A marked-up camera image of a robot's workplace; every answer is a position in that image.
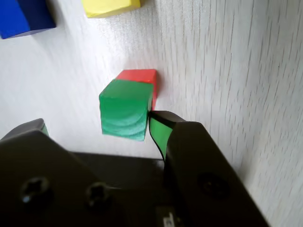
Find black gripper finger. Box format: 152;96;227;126
148;110;272;227

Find blue wooden cube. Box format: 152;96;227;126
0;0;57;40

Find red wooden cube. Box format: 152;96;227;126
116;69;159;112

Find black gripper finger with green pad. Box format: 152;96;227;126
0;118;148;227

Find green wooden cube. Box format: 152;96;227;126
98;79;154;143

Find yellow wooden cube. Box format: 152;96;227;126
81;0;142;19

